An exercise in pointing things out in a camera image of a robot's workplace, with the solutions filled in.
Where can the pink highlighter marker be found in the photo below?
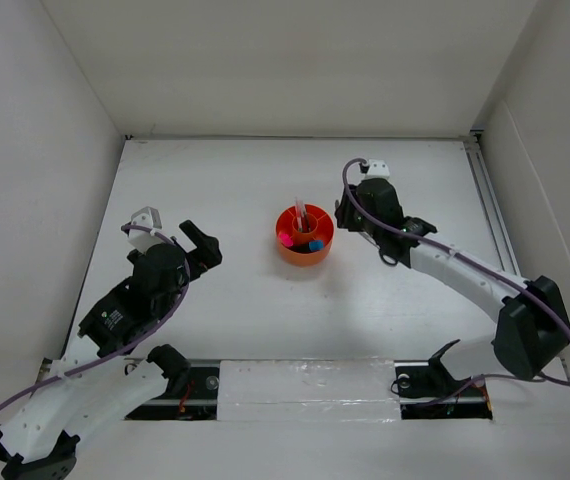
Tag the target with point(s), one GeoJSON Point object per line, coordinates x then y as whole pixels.
{"type": "Point", "coordinates": [285, 239]}

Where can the orange round desk organizer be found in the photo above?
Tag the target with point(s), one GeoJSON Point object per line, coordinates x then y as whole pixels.
{"type": "Point", "coordinates": [321, 227]}

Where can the aluminium rail right side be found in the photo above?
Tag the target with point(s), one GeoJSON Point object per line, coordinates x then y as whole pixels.
{"type": "Point", "coordinates": [489, 202]}

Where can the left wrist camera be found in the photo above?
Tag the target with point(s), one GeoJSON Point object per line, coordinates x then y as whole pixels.
{"type": "Point", "coordinates": [143, 224]}

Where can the blue highlighter marker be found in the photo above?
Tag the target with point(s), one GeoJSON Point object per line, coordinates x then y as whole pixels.
{"type": "Point", "coordinates": [315, 245]}

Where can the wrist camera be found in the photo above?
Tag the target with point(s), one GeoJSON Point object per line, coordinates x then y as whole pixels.
{"type": "Point", "coordinates": [373, 168]}
{"type": "Point", "coordinates": [143, 224]}

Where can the pink gel pen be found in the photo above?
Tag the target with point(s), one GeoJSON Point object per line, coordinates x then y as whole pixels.
{"type": "Point", "coordinates": [297, 203]}

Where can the black handled scissors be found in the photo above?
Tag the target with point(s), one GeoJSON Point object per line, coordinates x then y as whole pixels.
{"type": "Point", "coordinates": [388, 260]}

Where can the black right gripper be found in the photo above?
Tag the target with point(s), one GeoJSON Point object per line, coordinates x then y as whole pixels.
{"type": "Point", "coordinates": [344, 214]}

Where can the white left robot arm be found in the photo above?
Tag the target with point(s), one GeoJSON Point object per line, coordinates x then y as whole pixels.
{"type": "Point", "coordinates": [42, 426]}

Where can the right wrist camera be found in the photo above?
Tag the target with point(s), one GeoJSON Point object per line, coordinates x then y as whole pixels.
{"type": "Point", "coordinates": [373, 168]}

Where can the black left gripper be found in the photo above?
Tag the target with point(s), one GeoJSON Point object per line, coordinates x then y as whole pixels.
{"type": "Point", "coordinates": [206, 254]}

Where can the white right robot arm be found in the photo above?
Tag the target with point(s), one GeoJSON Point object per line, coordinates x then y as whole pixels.
{"type": "Point", "coordinates": [531, 323]}

